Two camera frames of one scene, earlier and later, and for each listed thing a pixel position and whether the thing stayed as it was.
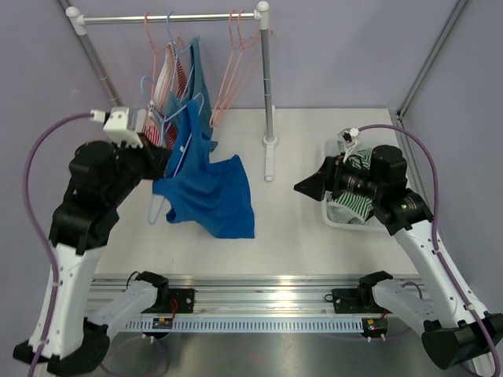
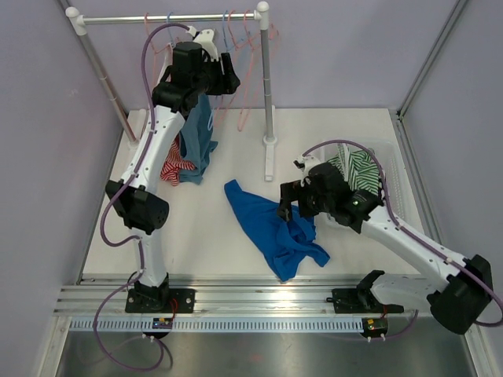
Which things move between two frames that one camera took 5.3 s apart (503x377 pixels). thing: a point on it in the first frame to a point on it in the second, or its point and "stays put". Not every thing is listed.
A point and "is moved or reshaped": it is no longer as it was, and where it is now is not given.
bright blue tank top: x=214 y=197 to x=283 y=243
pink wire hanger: x=155 y=51 stays put
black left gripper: x=157 y=159 to x=227 y=82
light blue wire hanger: x=162 y=130 is moved or reshaped
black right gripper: x=328 y=178 to x=293 y=192
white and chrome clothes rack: x=77 y=20 stays put
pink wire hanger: x=243 y=60 to x=258 y=45
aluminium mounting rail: x=242 y=294 stays put
